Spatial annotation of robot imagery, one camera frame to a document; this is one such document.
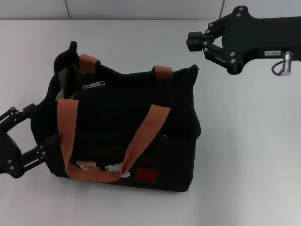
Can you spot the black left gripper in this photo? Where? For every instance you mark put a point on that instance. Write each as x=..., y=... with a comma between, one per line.
x=9, y=157

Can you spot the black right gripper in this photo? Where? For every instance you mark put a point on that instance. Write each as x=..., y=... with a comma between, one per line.
x=258, y=35

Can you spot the silver zipper pull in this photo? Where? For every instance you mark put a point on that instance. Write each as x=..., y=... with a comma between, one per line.
x=94, y=84

